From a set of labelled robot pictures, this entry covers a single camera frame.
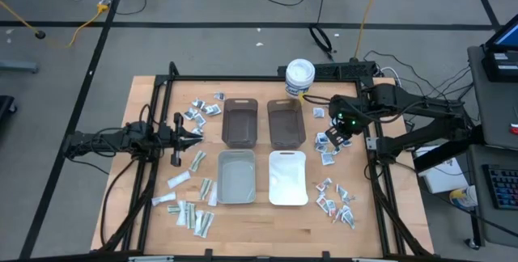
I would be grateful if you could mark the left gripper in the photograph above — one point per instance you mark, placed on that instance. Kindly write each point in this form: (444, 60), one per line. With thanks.
(177, 159)

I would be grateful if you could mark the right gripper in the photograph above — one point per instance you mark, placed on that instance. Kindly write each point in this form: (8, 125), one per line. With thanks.
(353, 126)

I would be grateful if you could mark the blue white alcohol pad packet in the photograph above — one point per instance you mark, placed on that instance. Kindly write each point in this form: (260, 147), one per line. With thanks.
(318, 112)
(322, 138)
(321, 148)
(328, 159)
(336, 150)
(346, 143)

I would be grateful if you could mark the Lysol wipes canister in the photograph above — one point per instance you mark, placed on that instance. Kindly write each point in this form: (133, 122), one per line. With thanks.
(300, 74)

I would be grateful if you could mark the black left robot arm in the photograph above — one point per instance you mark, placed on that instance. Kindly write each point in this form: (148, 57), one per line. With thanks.
(101, 138)

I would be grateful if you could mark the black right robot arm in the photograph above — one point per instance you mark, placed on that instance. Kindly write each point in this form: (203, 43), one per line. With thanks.
(404, 96)

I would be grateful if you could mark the green striped bandage strip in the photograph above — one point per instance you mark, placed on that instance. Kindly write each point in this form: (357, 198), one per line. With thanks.
(197, 161)
(174, 209)
(206, 224)
(190, 215)
(205, 188)

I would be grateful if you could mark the white gauze packet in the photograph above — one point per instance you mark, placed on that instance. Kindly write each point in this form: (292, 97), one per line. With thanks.
(163, 199)
(198, 222)
(181, 212)
(178, 179)
(213, 194)

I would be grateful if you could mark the brown translucent plastic bin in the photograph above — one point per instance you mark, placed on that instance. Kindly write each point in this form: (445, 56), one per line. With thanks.
(285, 126)
(239, 126)

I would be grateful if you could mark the grey plastic bin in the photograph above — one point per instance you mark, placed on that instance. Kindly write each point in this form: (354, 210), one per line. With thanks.
(236, 177)

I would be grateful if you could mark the white plastic bin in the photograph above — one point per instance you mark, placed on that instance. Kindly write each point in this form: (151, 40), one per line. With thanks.
(288, 179)

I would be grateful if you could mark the white box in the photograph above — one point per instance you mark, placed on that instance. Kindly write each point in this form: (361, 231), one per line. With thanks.
(443, 179)

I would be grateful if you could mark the small yellow white container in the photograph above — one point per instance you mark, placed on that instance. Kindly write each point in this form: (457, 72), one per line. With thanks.
(465, 197)

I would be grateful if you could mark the grey desk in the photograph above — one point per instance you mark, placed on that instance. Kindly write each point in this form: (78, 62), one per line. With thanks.
(493, 108)

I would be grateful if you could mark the black keyboard coloured keys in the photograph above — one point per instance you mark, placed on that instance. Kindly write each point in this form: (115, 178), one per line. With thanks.
(503, 187)

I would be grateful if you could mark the black laptop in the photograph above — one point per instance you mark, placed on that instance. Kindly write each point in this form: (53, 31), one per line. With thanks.
(502, 68)

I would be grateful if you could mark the black disc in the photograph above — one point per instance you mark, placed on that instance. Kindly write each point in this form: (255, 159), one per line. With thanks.
(40, 34)

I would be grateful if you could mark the grey table leg base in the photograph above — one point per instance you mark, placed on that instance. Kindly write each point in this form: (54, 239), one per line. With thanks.
(18, 66)

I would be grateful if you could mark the black chair base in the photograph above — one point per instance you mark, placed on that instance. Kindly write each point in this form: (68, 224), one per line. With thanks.
(5, 108)

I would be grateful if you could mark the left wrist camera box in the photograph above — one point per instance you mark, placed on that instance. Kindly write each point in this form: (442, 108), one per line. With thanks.
(165, 137)

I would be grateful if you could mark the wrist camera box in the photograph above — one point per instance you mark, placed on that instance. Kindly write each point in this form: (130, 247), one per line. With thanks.
(338, 106)
(165, 137)

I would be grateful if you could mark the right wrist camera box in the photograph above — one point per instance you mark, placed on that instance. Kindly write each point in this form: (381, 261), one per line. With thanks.
(338, 106)

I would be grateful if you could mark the silver metal bracket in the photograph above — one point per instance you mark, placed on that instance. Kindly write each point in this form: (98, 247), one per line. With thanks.
(370, 143)

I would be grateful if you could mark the black aluminium table frame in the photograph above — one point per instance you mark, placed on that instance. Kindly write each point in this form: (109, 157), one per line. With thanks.
(243, 78)

